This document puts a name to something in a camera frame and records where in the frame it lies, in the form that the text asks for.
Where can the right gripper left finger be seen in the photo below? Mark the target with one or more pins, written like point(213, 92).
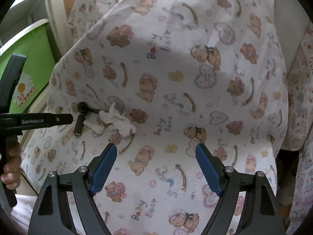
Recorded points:
point(52, 214)

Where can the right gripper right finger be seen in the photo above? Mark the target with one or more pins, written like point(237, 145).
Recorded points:
point(260, 213)

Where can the white tissue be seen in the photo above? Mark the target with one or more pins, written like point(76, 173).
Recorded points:
point(117, 121)

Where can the black plastic spoon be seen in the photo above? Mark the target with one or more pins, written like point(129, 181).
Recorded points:
point(83, 108)

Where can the white plastic applicator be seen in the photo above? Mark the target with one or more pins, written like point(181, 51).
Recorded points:
point(94, 127)

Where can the person's left hand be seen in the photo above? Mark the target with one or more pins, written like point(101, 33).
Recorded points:
point(12, 171)

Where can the green plastic storage box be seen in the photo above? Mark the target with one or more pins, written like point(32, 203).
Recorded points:
point(31, 42)

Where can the pink print bed sheet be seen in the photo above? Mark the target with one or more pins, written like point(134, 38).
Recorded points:
point(299, 135)

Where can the white shelf unit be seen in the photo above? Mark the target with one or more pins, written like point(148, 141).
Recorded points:
point(40, 147)

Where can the bear print chair cover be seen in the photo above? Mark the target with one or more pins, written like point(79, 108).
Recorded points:
point(183, 72)

